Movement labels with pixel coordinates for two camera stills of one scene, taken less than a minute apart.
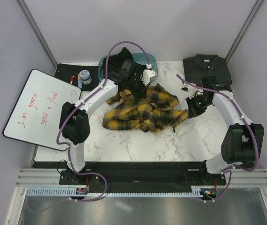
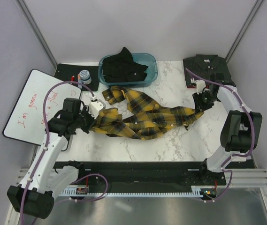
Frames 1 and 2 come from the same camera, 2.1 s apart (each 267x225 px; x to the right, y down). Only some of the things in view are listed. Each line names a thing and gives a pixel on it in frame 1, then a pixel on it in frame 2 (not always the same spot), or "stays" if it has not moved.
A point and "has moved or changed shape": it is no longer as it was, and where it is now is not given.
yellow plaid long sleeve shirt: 152,113 has moved or changed shape
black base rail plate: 196,174 stays
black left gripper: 141,93 -> 85,110
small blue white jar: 85,76 stays
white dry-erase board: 35,116 stays
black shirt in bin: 115,62 stays
